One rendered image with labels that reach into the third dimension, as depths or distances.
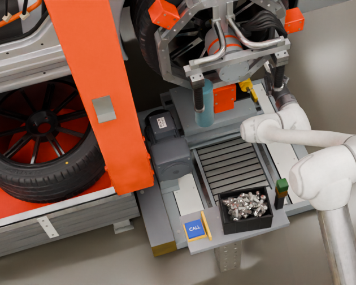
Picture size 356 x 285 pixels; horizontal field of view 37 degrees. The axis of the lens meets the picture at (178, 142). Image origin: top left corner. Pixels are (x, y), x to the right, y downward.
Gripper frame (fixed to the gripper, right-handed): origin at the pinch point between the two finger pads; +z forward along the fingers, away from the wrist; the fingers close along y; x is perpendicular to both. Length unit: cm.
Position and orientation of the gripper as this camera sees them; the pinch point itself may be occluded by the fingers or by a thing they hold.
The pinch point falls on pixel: (267, 65)
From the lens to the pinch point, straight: 249.8
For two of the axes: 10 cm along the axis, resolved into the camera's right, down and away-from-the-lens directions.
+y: 6.2, -5.7, -5.4
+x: -7.3, -1.9, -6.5
